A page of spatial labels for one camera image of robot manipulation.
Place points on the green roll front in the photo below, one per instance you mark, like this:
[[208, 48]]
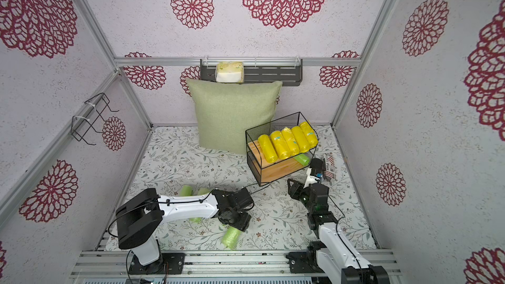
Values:
[[231, 238]]

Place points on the green roll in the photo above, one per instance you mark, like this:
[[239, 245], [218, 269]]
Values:
[[302, 159], [202, 191], [186, 191], [231, 238]]

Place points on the grey wall rack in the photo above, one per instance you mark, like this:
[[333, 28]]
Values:
[[288, 75]]

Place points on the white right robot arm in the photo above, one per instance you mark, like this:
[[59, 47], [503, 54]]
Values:
[[332, 253]]

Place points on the yellow roll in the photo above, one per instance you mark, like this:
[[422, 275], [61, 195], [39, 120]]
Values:
[[280, 145], [291, 141], [268, 149], [310, 134], [301, 139]]

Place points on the green cushion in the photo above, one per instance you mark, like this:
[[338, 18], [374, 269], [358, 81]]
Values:
[[225, 111]]

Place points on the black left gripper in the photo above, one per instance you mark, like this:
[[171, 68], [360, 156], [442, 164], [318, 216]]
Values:
[[243, 224]]

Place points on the metal base rail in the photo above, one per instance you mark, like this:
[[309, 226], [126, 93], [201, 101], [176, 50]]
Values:
[[210, 267]]

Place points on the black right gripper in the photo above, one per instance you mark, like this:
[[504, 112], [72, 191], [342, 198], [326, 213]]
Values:
[[315, 166]]

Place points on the white yellow sponge pack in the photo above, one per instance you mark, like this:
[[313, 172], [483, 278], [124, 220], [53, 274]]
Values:
[[230, 73]]

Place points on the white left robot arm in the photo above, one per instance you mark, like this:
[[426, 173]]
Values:
[[139, 218]]

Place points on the black trash bag roll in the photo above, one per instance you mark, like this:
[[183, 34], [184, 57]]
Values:
[[317, 165]]

